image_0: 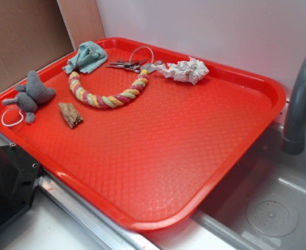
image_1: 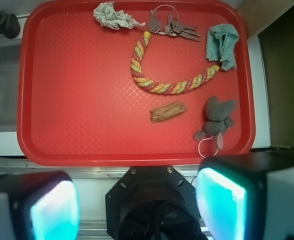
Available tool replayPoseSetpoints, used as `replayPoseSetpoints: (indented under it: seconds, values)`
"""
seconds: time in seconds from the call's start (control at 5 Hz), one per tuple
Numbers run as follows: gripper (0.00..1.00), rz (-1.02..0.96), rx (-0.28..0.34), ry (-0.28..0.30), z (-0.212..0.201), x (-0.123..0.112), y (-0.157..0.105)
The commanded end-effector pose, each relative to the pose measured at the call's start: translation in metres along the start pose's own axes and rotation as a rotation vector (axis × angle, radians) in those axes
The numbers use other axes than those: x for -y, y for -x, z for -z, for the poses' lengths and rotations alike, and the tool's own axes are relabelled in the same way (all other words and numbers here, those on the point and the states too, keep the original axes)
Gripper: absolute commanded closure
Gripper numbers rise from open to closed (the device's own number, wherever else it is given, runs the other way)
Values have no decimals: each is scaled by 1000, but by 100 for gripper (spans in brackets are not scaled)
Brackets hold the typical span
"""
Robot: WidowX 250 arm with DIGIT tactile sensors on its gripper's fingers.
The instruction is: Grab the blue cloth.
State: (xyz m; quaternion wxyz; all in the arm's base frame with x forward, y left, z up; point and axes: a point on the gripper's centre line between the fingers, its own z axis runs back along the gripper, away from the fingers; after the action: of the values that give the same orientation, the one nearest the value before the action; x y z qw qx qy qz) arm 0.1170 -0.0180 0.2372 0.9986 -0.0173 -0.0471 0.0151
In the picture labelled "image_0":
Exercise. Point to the brown wood piece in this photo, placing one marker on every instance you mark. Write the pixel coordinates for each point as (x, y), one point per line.
(70, 114)

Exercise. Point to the light blue cloth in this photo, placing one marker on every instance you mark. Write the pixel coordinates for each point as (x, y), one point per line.
(88, 58)

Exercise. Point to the grey faucet spout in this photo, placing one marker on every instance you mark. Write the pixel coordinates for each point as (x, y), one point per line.
(294, 131)

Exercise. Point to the white elastic loop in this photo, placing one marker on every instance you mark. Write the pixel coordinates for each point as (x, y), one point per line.
(12, 117)

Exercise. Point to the black device corner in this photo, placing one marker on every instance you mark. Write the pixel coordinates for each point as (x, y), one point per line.
(19, 173)

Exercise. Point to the multicolour twisted rope toy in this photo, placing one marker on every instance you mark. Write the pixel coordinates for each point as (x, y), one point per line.
(107, 102)

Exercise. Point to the bunch of metal keys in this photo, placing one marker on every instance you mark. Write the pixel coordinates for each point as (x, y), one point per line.
(137, 66)

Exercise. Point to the brown cardboard panel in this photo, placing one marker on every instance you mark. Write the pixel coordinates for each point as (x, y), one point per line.
(33, 34)

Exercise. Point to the crumpled white paper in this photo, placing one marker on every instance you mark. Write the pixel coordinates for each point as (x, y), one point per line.
(191, 71)

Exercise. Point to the red plastic tray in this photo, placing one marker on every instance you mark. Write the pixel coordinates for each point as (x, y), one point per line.
(149, 164)

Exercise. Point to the grey plush mouse toy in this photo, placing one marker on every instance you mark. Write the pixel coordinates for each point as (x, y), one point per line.
(30, 96)

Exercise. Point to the grey sink basin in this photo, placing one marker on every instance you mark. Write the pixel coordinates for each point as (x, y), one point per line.
(260, 204)

